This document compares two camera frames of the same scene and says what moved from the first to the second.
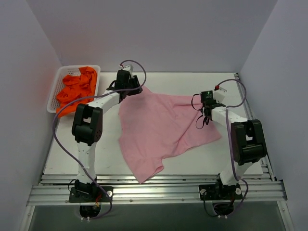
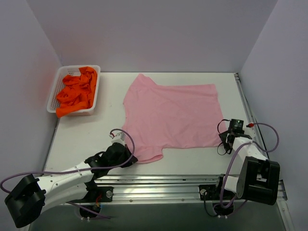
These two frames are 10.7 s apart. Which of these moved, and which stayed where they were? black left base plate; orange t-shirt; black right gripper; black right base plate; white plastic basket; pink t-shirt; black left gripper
Moved: black right gripper; black left gripper; pink t-shirt
Stayed: orange t-shirt; black left base plate; white plastic basket; black right base plate
